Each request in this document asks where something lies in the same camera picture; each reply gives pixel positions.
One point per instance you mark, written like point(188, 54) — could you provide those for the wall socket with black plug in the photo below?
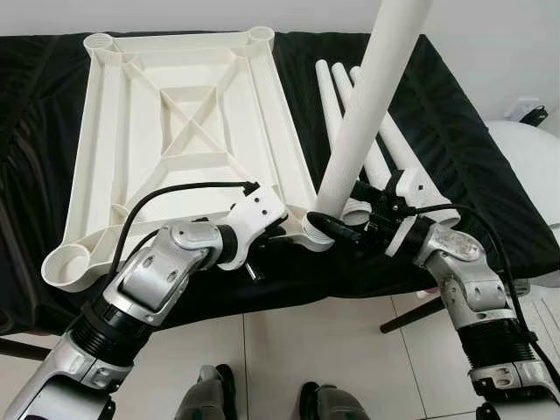
point(529, 112)

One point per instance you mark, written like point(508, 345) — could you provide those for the black metal table leg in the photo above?
point(411, 315)
point(22, 348)

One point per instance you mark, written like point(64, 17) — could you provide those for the grey robot right foot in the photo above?
point(331, 404)

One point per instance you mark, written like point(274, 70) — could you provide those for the white dome appliance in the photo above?
point(534, 166)

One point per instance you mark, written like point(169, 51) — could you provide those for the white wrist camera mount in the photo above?
point(258, 214)
point(411, 188)

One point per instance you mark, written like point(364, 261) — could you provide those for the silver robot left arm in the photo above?
point(157, 280)

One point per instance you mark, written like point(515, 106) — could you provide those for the black cloth table cover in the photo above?
point(472, 149)

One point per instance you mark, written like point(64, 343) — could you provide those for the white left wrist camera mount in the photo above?
point(258, 214)

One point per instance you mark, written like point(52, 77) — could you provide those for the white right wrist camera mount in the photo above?
point(411, 188)

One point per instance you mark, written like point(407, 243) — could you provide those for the white plastic children table top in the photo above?
point(114, 175)

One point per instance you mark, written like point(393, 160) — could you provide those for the grey robot foot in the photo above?
point(206, 398)
point(331, 404)

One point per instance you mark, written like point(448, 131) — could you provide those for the grey robot left foot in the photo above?
point(206, 398)

